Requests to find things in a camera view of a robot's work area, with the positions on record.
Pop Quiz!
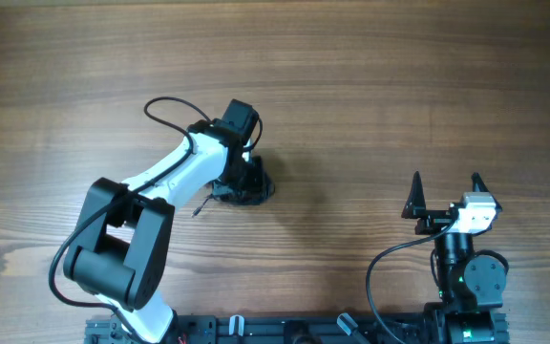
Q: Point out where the black USB-A cable blue plug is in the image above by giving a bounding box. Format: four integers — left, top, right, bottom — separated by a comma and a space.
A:
212, 171, 275, 206

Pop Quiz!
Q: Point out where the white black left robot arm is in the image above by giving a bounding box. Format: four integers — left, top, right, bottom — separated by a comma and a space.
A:
51, 116, 273, 343

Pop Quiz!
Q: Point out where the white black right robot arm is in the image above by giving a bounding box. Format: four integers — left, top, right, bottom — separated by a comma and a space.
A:
401, 173, 510, 344

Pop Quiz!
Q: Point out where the black right camera cable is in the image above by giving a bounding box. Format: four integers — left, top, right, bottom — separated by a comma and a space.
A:
365, 217, 460, 344

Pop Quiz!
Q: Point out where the black camera cable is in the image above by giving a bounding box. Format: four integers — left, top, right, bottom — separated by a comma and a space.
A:
365, 217, 460, 344
48, 96, 264, 341

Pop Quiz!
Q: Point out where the black aluminium base frame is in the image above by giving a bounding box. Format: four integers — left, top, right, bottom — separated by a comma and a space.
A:
83, 310, 511, 344

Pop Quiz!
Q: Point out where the black left camera cable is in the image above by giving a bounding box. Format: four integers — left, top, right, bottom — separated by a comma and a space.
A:
48, 96, 264, 341

